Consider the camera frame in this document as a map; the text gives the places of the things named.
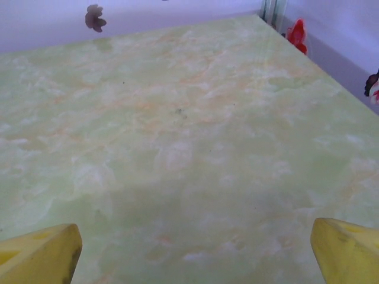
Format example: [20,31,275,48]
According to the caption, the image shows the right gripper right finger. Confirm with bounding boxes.
[310,218,379,284]

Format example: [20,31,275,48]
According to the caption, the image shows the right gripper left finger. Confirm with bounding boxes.
[0,223,83,284]

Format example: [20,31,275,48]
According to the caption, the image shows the aluminium corner post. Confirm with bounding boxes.
[259,0,287,29]

